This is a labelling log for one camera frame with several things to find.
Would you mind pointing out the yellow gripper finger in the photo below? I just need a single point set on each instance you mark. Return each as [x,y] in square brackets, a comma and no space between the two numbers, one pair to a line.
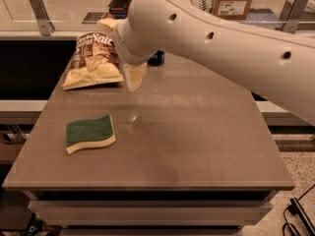
[134,75]
[108,26]

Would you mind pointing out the brown chip bag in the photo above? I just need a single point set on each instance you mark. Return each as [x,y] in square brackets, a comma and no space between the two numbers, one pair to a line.
[94,63]

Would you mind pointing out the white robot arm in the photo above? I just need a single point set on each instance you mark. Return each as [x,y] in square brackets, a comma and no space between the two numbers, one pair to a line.
[276,65]

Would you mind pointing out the blue Pepsi can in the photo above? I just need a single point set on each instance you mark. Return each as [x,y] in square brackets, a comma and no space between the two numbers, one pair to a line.
[157,59]

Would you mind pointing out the green yellow sponge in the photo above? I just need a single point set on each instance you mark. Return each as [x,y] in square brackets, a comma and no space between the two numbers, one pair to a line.
[89,133]

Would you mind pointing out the cardboard box with label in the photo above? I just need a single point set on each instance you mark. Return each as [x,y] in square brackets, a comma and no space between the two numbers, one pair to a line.
[231,9]

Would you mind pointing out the left metal glass bracket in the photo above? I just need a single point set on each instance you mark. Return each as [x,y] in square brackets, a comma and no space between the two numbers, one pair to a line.
[46,28]

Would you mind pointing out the metal glass bracket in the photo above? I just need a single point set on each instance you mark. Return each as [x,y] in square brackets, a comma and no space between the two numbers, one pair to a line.
[291,14]
[46,28]

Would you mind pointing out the right metal glass bracket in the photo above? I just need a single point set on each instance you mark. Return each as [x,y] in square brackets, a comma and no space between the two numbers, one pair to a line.
[291,14]

